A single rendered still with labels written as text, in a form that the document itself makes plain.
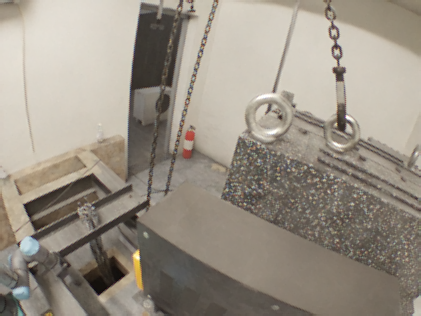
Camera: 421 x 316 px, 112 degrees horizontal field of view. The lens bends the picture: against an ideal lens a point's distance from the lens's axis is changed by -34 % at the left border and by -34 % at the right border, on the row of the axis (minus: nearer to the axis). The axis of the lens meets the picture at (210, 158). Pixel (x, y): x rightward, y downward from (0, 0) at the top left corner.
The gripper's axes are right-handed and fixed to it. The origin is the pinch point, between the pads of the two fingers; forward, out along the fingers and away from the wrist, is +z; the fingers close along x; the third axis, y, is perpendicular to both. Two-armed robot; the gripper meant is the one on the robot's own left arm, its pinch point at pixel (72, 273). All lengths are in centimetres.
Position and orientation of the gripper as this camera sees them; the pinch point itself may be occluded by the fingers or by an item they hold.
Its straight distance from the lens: 116.2
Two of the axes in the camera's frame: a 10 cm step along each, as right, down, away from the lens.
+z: 1.7, 7.1, 6.8
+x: -7.6, -3.5, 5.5
